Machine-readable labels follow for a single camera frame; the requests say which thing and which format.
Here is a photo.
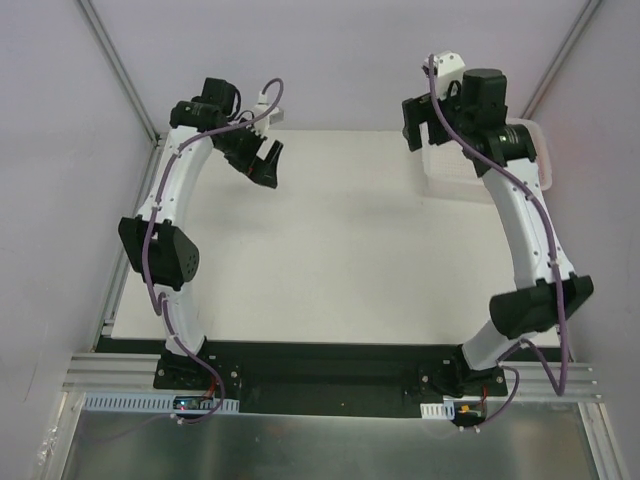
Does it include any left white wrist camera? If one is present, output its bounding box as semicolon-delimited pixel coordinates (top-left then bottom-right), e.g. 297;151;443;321
251;93;285;137

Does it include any aluminium front rail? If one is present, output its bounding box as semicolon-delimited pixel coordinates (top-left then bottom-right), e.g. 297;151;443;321
63;352;605;403

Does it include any left white cable duct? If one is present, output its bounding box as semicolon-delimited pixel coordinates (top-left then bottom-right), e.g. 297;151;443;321
83;393;240;416

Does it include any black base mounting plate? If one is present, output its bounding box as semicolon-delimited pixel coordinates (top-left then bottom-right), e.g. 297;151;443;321
153;341;507;418

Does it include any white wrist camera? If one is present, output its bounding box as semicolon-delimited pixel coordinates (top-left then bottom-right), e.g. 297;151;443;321
251;93;285;137
423;51;466;86

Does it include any aluminium frame post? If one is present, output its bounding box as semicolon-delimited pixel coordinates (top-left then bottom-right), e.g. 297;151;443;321
74;0;162;145
521;0;604;120

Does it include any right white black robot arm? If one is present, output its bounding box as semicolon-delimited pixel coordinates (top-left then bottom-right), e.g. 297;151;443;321
402;59;594;397

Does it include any right aluminium frame post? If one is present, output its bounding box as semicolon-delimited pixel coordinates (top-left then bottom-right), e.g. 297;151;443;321
521;0;604;120

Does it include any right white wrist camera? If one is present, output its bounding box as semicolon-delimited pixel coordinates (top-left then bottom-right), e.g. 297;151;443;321
423;51;466;86

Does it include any white cable duct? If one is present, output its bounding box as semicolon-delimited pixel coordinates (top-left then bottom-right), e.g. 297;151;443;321
83;393;240;416
420;401;455;421

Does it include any right white cable duct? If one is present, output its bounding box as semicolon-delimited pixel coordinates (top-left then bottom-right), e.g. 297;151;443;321
420;401;455;421

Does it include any white plastic basket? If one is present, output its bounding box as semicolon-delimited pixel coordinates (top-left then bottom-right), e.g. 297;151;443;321
421;117;553;204

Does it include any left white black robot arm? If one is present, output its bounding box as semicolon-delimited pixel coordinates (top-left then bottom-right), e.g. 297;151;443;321
118;78;284;389

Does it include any left aluminium frame post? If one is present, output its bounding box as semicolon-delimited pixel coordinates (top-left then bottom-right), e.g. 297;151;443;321
74;0;162;145

